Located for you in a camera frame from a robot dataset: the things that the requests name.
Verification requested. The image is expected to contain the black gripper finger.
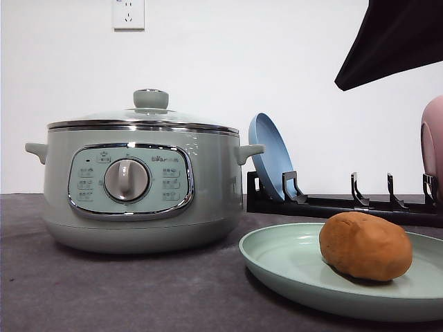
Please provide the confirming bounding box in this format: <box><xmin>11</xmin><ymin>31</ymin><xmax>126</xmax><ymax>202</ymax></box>
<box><xmin>334</xmin><ymin>0</ymin><xmax>443</xmax><ymax>91</ymax></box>

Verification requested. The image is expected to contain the brown potato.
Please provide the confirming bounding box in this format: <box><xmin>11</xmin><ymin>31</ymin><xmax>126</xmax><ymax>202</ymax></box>
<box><xmin>319</xmin><ymin>212</ymin><xmax>413</xmax><ymax>282</ymax></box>

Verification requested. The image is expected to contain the green plate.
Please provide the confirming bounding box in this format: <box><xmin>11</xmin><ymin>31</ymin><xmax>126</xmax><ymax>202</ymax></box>
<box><xmin>239</xmin><ymin>223</ymin><xmax>443</xmax><ymax>321</ymax></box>

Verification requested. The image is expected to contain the glass steamer lid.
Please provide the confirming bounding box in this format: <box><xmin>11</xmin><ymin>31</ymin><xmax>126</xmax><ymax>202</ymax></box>
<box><xmin>47</xmin><ymin>89</ymin><xmax>239</xmax><ymax>135</ymax></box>

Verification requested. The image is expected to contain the pink plate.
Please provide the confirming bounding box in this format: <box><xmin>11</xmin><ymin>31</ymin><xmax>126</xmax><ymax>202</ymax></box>
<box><xmin>420</xmin><ymin>95</ymin><xmax>443</xmax><ymax>208</ymax></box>

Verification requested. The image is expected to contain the blue plate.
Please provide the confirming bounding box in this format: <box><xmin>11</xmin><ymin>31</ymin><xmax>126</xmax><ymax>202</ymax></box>
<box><xmin>248</xmin><ymin>113</ymin><xmax>293</xmax><ymax>200</ymax></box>

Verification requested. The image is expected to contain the black plate rack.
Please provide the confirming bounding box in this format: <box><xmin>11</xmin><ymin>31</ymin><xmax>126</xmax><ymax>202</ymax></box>
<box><xmin>246</xmin><ymin>171</ymin><xmax>443</xmax><ymax>228</ymax></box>

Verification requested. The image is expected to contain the green electric steamer pot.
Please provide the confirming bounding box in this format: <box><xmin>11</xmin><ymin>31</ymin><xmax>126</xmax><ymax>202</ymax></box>
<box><xmin>25</xmin><ymin>124</ymin><xmax>265</xmax><ymax>253</ymax></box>

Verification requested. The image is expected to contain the white wall socket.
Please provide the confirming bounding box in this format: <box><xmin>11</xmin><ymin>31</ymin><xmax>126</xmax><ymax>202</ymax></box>
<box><xmin>112</xmin><ymin>0</ymin><xmax>145</xmax><ymax>33</ymax></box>

